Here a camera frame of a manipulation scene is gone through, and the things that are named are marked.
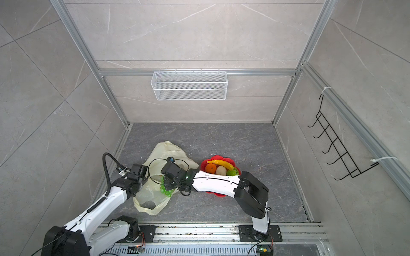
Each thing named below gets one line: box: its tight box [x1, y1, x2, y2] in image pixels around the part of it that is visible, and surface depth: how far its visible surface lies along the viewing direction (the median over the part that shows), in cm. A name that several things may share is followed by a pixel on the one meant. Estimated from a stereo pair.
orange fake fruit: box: [205, 163, 217, 175], surface depth 94 cm
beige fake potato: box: [215, 165, 227, 176], surface depth 92 cm
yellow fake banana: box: [207, 159, 234, 171], surface depth 95 cm
